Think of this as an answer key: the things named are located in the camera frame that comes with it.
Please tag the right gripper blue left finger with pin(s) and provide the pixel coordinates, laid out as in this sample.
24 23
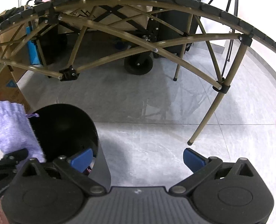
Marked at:
82 160

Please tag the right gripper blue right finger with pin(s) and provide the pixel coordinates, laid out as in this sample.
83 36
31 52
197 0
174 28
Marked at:
193 160

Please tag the purple knitted pouch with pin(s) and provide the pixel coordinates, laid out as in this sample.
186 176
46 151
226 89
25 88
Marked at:
16 132

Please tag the black round trash bin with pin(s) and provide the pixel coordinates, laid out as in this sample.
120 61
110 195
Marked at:
65 130

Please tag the cardboard box with green liner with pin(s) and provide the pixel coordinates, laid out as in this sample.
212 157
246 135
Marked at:
9 90

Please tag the blue foam roll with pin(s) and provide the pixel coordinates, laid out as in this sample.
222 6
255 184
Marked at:
33 54

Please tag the tan folding slat table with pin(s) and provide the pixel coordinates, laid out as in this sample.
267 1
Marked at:
151 25

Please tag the black gloves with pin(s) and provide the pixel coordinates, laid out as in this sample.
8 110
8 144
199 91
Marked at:
9 13

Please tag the black folding wagon cart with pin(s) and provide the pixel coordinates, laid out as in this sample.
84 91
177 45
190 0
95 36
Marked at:
137 60

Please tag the black luggage bag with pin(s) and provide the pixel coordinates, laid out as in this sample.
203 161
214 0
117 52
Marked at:
178 20

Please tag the black camera tripod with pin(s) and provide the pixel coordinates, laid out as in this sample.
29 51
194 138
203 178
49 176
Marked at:
225 14

